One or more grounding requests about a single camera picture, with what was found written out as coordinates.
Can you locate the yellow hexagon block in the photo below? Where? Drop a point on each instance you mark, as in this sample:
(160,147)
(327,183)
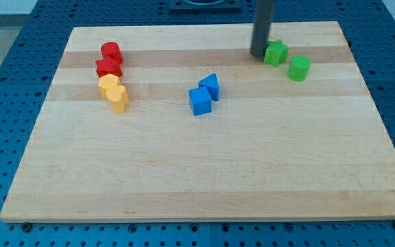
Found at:
(107,82)

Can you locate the blue cube block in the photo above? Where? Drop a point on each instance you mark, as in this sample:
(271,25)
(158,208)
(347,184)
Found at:
(200,101)

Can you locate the green cylinder block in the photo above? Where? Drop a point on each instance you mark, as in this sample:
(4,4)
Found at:
(299,68)

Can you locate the red cylinder block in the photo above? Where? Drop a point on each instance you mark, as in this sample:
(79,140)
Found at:
(111,50)

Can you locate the yellow heart block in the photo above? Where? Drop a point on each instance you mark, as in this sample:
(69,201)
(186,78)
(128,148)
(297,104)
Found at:
(118,98)

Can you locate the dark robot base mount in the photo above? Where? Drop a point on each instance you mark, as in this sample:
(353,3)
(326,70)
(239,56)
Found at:
(203,5)

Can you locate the green star block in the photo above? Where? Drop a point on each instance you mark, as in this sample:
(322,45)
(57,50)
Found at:
(276,53)

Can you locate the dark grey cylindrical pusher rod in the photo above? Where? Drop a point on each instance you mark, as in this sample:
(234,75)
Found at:
(263,17)

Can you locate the red star block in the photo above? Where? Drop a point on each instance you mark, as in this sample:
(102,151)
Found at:
(108,66)

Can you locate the blue triangle block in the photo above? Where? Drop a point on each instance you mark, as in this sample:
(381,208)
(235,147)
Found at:
(212,84)

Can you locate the wooden board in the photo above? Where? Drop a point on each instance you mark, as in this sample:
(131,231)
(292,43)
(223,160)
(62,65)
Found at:
(271,149)

